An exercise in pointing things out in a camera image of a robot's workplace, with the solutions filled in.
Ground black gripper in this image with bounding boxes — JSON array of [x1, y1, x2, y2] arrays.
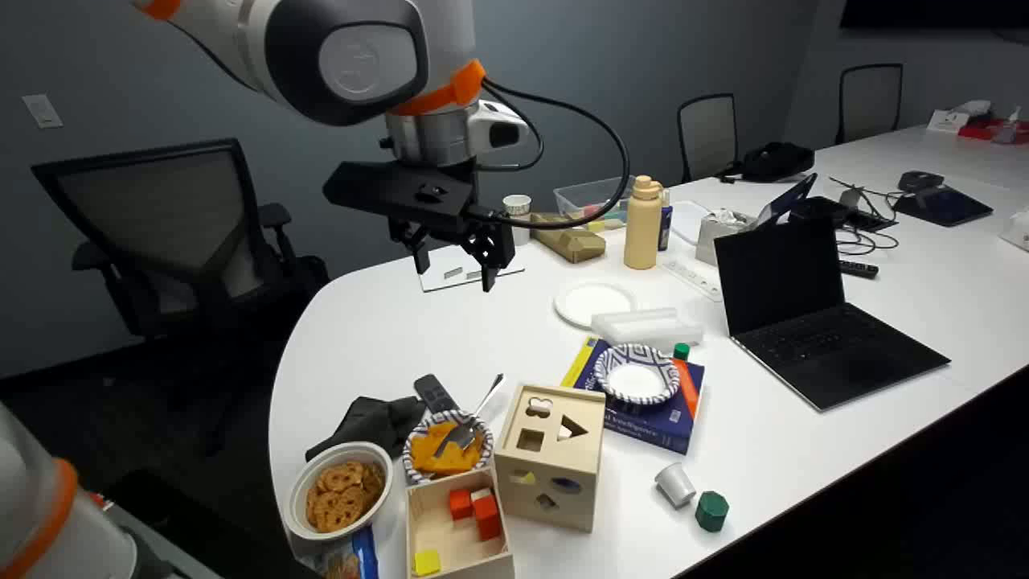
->
[[323, 158, 517, 296]]

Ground white board pad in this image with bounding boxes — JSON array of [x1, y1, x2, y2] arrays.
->
[[414, 252, 527, 296]]

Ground white round plate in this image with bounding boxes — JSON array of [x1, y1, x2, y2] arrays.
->
[[552, 280, 638, 333]]

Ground clear plastic storage bin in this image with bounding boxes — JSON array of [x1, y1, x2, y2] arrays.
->
[[552, 173, 638, 231]]

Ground metal fork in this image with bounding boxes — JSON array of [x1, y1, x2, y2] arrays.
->
[[436, 371, 509, 459]]

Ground tan plastic bottle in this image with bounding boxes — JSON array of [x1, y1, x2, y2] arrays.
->
[[625, 173, 669, 273]]

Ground orange tortilla chips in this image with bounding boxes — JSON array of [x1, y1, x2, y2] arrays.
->
[[409, 418, 478, 476]]

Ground translucent plastic container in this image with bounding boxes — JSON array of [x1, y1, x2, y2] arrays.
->
[[588, 305, 706, 352]]

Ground orange bowl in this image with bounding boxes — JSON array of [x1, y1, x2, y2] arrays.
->
[[398, 412, 499, 489]]

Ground blue patterned paper bowl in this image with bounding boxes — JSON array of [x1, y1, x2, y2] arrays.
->
[[591, 340, 686, 412]]

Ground wooden shape sorter cube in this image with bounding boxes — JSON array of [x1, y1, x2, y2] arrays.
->
[[491, 383, 608, 539]]

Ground red wooden block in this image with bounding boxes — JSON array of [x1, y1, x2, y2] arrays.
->
[[444, 486, 478, 525]]

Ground blue book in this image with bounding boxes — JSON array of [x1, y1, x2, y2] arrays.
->
[[561, 335, 706, 457]]

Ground white square box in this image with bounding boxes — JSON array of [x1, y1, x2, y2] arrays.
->
[[690, 208, 748, 267]]

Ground orange wooden block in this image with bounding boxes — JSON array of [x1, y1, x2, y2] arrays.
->
[[469, 489, 506, 544]]

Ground brown pretzel crisps pile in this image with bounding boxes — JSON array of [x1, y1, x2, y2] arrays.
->
[[303, 459, 386, 539]]

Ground grey mesh conference chair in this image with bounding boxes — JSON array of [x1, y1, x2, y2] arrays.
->
[[675, 90, 742, 187], [834, 62, 906, 144]]

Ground wooden tray box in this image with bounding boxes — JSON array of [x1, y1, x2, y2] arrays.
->
[[402, 466, 517, 579]]

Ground black mesh office chair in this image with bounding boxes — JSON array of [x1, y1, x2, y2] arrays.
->
[[30, 136, 330, 348]]

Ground white bowl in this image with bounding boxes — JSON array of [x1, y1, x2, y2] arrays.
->
[[283, 439, 398, 544]]

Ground blue snack bag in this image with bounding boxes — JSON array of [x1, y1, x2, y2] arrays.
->
[[286, 520, 384, 579]]

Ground black open laptop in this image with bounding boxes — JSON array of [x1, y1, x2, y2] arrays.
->
[[713, 212, 955, 416]]

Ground black bag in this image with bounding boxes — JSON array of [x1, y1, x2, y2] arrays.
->
[[735, 138, 819, 187]]

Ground blue screen tablet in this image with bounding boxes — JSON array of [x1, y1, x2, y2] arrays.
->
[[748, 172, 819, 231]]

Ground green cylinder cup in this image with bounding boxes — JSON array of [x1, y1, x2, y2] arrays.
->
[[690, 489, 733, 539]]

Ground small black adapter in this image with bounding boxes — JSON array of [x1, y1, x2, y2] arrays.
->
[[835, 253, 884, 285]]

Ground black electronic device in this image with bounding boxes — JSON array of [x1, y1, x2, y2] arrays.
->
[[799, 173, 901, 235]]

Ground black rounded gadget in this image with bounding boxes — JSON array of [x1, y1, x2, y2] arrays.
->
[[896, 167, 948, 198]]

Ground black flat pad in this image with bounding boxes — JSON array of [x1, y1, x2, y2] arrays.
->
[[892, 187, 997, 231]]

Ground white small box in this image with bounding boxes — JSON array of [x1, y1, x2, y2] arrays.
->
[[923, 98, 995, 138]]

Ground red flat package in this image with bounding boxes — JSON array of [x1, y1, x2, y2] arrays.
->
[[955, 117, 1029, 149]]

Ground wrist mounted camera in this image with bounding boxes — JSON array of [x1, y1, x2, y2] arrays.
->
[[467, 98, 532, 155]]

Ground grey cable bundle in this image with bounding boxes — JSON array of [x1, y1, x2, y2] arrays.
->
[[834, 226, 906, 258]]

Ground white wall switch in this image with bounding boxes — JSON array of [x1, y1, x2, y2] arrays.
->
[[20, 90, 68, 132]]

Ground black wall monitor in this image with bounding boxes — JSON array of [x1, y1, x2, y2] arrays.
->
[[838, 0, 1029, 32]]

